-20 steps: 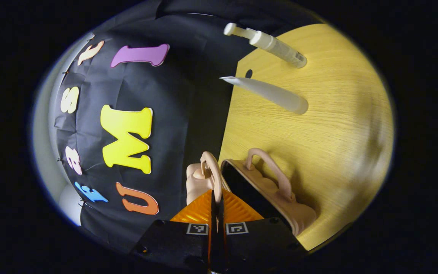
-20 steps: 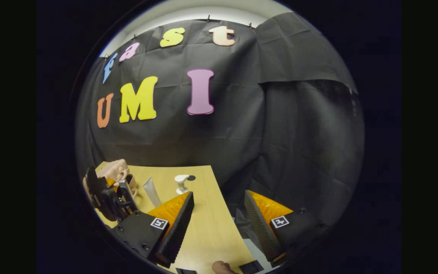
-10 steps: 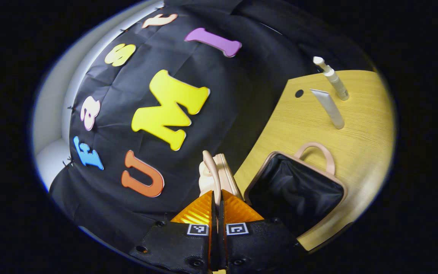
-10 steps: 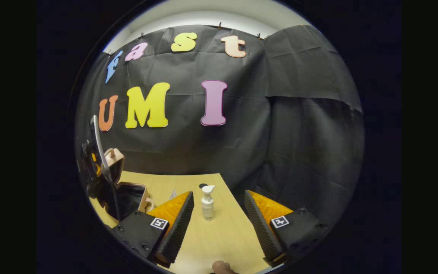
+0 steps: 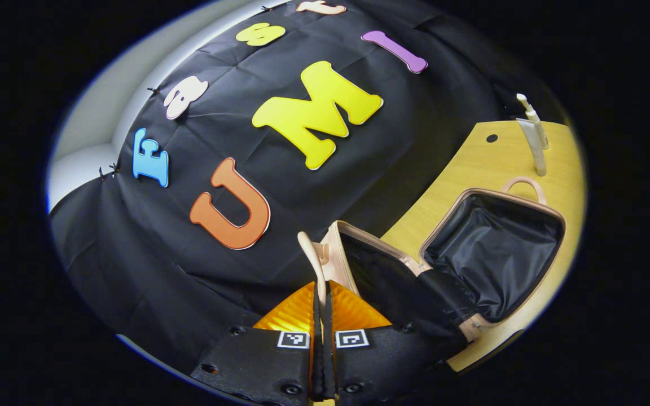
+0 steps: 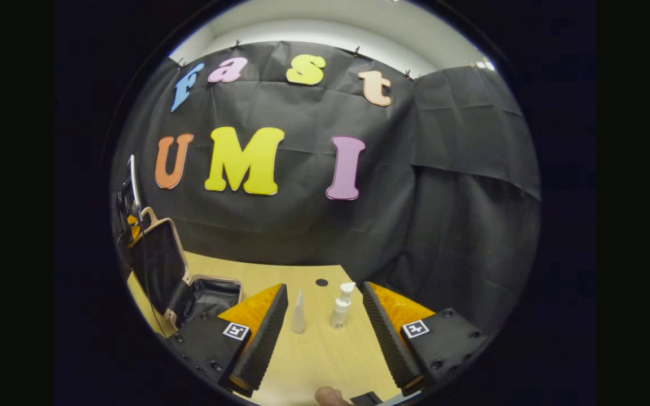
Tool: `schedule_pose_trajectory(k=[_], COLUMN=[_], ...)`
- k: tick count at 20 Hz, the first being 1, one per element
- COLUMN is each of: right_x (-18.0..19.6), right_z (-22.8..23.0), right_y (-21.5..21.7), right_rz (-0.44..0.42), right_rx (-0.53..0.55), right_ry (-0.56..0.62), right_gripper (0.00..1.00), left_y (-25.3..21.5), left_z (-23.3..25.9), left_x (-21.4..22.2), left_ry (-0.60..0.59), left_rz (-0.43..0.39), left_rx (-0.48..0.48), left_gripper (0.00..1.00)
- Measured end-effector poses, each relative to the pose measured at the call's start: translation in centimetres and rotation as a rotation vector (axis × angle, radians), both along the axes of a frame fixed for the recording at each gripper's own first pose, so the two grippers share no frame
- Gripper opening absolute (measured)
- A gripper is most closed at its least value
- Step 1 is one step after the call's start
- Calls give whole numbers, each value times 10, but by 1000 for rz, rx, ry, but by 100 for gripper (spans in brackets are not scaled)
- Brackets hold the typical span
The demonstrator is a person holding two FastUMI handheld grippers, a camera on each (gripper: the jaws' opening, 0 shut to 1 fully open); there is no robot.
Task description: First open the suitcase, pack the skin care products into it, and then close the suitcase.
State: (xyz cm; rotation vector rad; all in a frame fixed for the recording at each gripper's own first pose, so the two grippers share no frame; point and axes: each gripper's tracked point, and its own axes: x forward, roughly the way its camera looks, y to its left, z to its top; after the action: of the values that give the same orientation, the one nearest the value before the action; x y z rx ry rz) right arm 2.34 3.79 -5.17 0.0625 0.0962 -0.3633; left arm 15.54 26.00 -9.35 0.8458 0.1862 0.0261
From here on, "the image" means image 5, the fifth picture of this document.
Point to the white squeeze tube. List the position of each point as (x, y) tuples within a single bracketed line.
[(535, 155)]

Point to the clear pump bottle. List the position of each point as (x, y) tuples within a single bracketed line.
[(538, 127)]

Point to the pink suitcase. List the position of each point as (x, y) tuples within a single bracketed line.
[(494, 254)]

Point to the black backdrop cloth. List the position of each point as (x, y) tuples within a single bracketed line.
[(161, 254)]

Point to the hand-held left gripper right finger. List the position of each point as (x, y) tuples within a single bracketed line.
[(381, 358)]

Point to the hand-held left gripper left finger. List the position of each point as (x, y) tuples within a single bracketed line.
[(271, 361)]

